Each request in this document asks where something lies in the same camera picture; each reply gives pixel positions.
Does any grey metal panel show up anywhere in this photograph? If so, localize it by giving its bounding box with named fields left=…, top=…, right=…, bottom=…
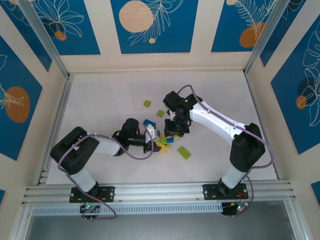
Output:
left=24, top=199, right=300, bottom=240

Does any small green circuit board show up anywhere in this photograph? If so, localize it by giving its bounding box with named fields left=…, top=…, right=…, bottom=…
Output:
left=79, top=202, right=101, bottom=221
left=221, top=201, right=250, bottom=217

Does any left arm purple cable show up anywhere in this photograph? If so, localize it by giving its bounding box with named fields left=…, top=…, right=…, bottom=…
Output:
left=57, top=131, right=155, bottom=221

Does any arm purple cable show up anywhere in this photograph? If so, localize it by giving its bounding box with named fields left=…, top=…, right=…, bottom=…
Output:
left=57, top=131, right=155, bottom=221
left=177, top=84, right=275, bottom=207

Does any long aluminium mounting rail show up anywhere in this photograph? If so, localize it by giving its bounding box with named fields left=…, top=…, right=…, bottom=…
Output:
left=21, top=179, right=298, bottom=207

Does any grey slotted cable duct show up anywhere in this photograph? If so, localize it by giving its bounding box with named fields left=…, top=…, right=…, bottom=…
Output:
left=31, top=202, right=223, bottom=216

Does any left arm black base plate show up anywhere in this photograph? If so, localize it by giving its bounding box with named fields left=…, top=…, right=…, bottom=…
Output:
left=69, top=185, right=116, bottom=204

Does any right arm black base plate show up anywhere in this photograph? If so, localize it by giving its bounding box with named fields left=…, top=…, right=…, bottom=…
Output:
left=202, top=183, right=248, bottom=201

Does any aluminium frame bar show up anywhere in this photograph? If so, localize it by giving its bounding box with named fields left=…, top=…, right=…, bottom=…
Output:
left=243, top=71, right=281, bottom=181
left=37, top=74, right=74, bottom=186

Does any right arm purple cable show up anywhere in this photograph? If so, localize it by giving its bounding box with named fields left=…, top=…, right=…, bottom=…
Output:
left=177, top=84, right=275, bottom=207

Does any aluminium frame post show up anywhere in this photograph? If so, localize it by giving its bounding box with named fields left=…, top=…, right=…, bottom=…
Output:
left=7, top=199, right=35, bottom=240
left=17, top=0, right=74, bottom=81
left=283, top=199, right=311, bottom=240
left=243, top=0, right=295, bottom=77

